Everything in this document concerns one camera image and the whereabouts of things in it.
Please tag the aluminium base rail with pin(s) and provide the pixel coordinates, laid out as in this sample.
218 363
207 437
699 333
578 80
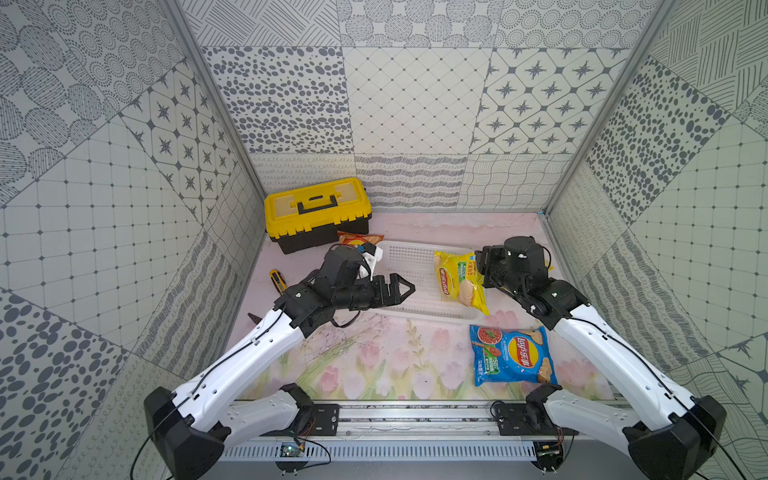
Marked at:
396 431

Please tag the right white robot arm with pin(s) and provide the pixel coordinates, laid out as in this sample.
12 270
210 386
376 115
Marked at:
666 431

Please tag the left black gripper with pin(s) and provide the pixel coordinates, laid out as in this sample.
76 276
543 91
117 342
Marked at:
380 290

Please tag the yellow utility knife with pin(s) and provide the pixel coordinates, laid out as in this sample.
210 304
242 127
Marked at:
278 281

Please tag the yellow Lay's bag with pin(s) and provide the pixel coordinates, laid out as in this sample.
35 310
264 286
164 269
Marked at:
460 280

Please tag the yellow black toolbox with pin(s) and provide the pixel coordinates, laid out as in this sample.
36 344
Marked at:
315 215

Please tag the red Lay's chip bag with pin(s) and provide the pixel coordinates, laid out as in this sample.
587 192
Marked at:
355 240

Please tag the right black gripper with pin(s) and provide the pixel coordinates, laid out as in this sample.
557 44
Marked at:
484 259

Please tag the blue Lay's chip bag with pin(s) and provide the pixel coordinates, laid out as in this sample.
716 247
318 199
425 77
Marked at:
510 356

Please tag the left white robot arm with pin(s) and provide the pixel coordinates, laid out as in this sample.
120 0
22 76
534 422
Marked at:
192 425

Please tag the floral pink table mat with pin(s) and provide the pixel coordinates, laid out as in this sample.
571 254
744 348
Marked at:
391 358

